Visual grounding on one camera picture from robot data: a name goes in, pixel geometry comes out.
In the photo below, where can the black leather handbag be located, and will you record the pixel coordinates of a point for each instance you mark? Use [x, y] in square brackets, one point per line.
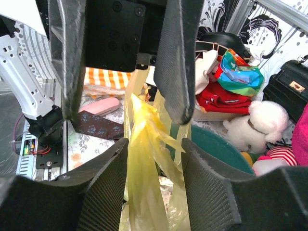
[289, 87]

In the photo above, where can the magenta fabric bag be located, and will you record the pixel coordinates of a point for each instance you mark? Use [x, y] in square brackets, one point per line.
[300, 139]

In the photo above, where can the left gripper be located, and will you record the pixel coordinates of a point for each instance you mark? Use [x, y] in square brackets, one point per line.
[124, 35]

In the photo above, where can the teal trash bin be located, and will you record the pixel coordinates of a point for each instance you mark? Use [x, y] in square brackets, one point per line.
[214, 145]

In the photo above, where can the white plush lamb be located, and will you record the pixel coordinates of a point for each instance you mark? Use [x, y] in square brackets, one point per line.
[265, 123]

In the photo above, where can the cream canvas tote bag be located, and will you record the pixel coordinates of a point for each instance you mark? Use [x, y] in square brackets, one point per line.
[203, 66]

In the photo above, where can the orange checkered cloth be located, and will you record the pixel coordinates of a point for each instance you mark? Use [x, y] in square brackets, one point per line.
[105, 83]

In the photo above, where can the colourful striped bag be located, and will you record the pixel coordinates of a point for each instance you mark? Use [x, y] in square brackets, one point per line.
[238, 77]

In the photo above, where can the brown floral necktie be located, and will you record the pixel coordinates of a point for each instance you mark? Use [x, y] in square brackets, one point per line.
[97, 126]

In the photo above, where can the black hat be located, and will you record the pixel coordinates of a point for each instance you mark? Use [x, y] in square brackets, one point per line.
[221, 42]

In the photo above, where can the red garment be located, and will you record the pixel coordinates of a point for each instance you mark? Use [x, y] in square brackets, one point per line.
[216, 99]

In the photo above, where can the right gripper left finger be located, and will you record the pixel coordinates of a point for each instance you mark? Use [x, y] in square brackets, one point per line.
[102, 180]

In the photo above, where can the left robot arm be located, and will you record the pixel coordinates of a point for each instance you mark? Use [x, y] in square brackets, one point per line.
[44, 117]

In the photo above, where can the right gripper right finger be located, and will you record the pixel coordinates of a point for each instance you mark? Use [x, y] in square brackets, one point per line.
[212, 204]

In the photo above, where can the yellow trash bag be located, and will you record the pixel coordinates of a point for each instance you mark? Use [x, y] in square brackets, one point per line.
[155, 191]

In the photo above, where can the pink fuzzy case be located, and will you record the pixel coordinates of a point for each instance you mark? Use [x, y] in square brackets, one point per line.
[102, 107]

